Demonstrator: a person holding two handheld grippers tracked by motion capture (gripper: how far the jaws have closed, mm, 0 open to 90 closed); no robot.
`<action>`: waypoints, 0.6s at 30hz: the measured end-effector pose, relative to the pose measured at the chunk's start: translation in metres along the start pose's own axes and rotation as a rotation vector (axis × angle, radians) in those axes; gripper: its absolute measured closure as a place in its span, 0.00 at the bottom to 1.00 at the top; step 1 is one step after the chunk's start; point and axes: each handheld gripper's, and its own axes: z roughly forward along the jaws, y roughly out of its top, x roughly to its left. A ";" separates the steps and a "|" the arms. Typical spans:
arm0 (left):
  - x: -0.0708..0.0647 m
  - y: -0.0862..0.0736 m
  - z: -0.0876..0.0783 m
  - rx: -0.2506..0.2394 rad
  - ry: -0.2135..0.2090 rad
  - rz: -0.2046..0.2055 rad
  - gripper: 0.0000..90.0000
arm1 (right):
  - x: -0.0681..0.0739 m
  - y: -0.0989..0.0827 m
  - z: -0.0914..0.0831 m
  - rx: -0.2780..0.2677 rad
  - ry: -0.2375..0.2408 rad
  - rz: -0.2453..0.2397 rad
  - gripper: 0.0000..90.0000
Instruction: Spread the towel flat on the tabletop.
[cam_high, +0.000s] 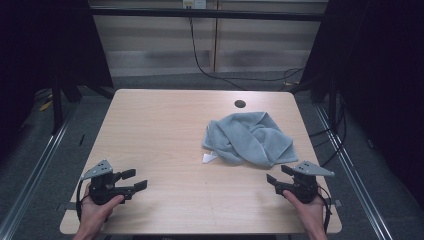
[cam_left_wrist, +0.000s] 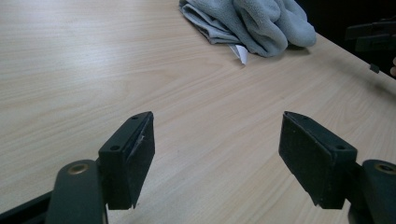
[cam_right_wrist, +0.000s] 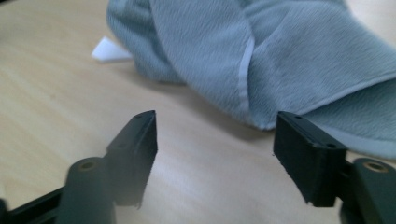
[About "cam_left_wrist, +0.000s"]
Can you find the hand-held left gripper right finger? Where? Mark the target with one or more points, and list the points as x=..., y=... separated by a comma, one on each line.
x=311, y=161

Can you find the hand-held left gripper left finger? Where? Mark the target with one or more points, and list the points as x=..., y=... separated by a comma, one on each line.
x=124, y=161

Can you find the grey terry towel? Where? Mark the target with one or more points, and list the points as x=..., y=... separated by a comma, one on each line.
x=255, y=25

